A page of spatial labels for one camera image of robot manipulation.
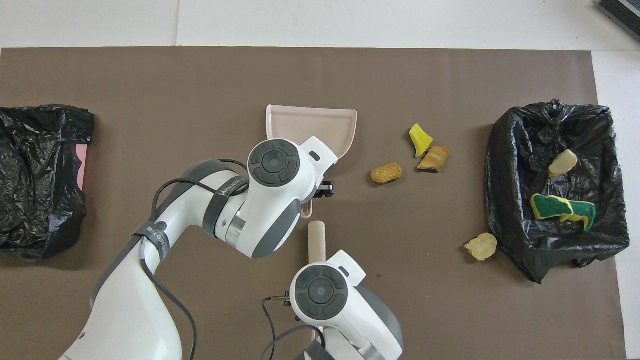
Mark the dark ribbed device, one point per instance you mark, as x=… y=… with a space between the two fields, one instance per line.
x=622 y=12

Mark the green yellow curved sponge piece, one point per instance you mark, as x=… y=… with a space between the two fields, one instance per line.
x=550 y=206

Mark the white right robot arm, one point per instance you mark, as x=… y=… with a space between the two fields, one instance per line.
x=320 y=292

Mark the brown paper table mat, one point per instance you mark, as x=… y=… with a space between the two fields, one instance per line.
x=150 y=100

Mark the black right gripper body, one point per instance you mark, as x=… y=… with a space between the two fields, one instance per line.
x=287 y=299

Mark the yellow sponge piece green backing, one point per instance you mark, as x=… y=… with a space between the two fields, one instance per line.
x=585 y=212

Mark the black bag lined pink bin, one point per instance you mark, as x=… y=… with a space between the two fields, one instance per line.
x=40 y=215

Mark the pale yellow sponge chunk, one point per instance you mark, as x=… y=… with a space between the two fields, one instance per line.
x=481 y=246

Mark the orange striped sponge piece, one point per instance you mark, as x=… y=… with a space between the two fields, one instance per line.
x=435 y=159

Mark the beige sponge chunk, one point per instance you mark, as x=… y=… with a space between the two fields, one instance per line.
x=564 y=162

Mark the yellow sponge wedge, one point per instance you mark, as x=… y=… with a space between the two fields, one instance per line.
x=420 y=140

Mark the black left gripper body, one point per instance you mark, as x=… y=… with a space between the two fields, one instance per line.
x=326 y=188

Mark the brown oval sponge piece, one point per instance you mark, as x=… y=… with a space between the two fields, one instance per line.
x=386 y=173

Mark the beige plastic dustpan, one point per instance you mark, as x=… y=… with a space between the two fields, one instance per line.
x=310 y=125

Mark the beige hand brush black bristles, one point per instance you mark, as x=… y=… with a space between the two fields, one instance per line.
x=317 y=240

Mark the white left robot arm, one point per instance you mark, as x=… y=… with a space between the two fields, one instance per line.
x=275 y=162

